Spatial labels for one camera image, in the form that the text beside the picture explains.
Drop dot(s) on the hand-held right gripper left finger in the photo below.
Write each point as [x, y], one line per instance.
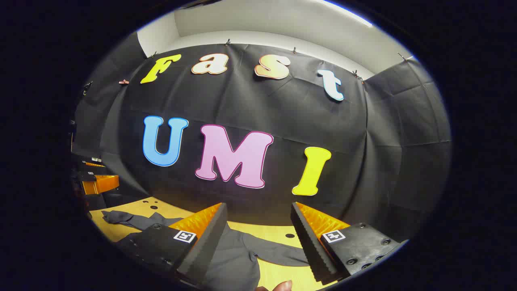
[206, 246]

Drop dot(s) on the grey button shirt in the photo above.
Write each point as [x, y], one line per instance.
[238, 258]

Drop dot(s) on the black backdrop cloth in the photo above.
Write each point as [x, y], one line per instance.
[282, 113]

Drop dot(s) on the large black clamp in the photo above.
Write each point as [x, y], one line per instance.
[87, 87]

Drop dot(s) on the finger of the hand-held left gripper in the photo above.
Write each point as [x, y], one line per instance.
[95, 165]
[103, 184]

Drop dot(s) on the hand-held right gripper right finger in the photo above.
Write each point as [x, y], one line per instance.
[311, 246]

